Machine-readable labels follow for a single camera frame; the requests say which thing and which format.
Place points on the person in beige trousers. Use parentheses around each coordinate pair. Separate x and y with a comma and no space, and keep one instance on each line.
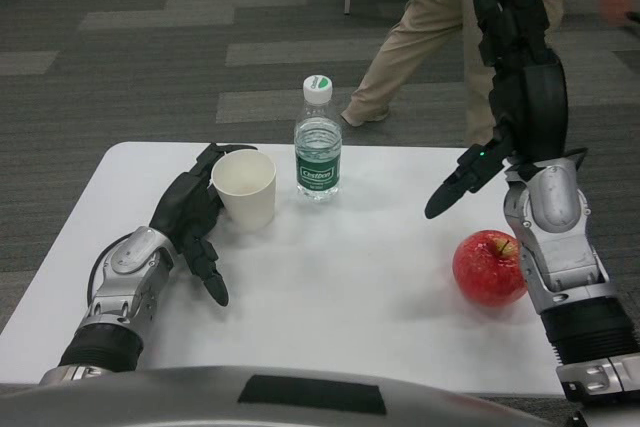
(430,37)

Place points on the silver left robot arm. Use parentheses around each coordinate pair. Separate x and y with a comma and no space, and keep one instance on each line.
(120,297)

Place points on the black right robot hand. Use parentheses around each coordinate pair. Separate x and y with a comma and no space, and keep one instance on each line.
(530,112)

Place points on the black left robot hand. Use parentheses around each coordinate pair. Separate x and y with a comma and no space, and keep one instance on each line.
(192,212)

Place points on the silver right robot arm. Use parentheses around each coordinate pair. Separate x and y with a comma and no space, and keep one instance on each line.
(570,267)

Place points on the silver robot chest black window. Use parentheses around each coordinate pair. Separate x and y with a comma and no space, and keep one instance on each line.
(280,397)

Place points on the red apple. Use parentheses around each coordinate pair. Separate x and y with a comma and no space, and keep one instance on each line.
(490,269)

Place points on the white paper cup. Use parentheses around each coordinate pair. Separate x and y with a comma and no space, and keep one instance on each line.
(247,192)

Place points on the clear water bottle green label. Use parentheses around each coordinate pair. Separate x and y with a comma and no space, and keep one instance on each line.
(318,152)

